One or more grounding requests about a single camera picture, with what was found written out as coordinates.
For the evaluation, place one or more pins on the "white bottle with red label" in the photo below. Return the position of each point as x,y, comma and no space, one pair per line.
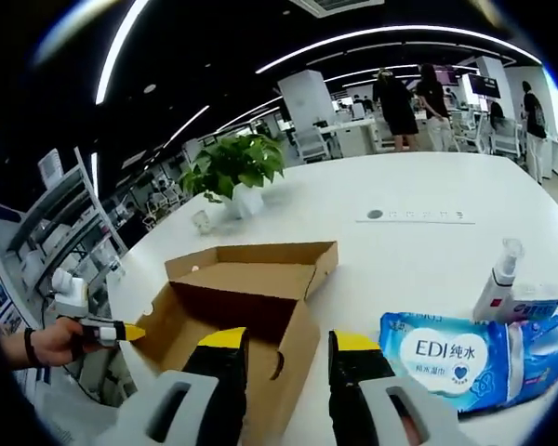
493,297

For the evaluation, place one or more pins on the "grey mesh office chair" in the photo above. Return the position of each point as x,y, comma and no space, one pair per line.
74,418

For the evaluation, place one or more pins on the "white office chair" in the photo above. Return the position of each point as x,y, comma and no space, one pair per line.
310,145

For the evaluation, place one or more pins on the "white office cabinet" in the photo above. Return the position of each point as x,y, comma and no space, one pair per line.
353,138

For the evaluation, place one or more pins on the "purple wall screen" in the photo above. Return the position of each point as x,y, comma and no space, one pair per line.
446,75

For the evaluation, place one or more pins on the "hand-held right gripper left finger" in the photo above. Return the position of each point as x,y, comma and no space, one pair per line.
223,395

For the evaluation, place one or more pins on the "black wristband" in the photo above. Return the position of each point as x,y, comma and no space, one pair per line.
29,346

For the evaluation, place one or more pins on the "small clear glass cup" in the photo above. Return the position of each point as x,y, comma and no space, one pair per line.
202,222

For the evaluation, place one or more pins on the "ceiling air conditioner vent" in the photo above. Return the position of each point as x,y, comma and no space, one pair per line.
335,5

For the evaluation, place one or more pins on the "small white carton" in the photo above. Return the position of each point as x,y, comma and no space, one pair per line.
535,306

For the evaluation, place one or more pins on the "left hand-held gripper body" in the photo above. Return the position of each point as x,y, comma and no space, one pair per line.
72,297

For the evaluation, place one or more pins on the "metal shelf rack with bins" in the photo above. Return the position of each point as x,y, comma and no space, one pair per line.
65,195

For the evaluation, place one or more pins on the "blue wet wipes pack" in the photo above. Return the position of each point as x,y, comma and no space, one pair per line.
437,353

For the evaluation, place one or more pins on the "white table socket panel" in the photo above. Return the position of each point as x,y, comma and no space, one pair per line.
423,216

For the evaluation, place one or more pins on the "blue picture poster board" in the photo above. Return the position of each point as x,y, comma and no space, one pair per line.
0,292

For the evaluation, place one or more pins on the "potted green plant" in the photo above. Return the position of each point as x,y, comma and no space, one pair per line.
232,162

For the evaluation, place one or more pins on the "dark wall screen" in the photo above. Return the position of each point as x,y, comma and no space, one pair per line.
483,86

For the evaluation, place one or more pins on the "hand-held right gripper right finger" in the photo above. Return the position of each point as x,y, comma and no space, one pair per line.
353,399

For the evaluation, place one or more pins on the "person's left hand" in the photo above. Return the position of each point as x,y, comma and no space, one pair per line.
56,344

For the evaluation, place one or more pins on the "brown cardboard shoe box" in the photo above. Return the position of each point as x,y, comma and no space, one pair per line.
242,279

